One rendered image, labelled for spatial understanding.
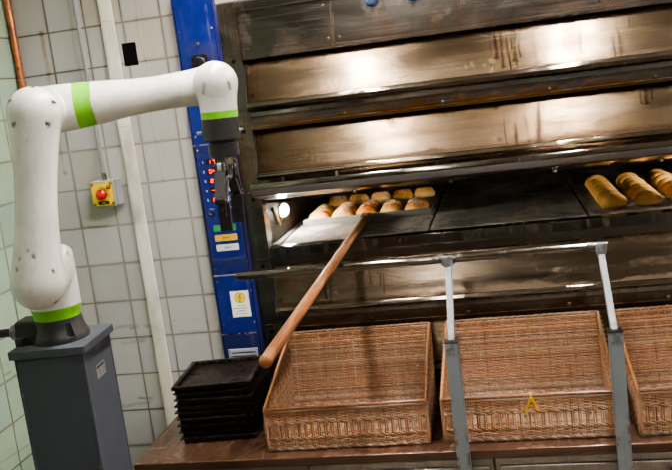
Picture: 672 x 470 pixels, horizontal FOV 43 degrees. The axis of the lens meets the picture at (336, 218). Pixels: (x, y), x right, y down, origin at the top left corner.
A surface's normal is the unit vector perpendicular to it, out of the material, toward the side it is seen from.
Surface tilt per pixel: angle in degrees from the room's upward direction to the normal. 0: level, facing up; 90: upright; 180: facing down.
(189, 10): 90
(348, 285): 70
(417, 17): 90
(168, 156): 90
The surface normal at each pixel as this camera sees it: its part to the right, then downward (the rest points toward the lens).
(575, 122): -0.21, -0.17
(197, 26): -0.18, 0.18
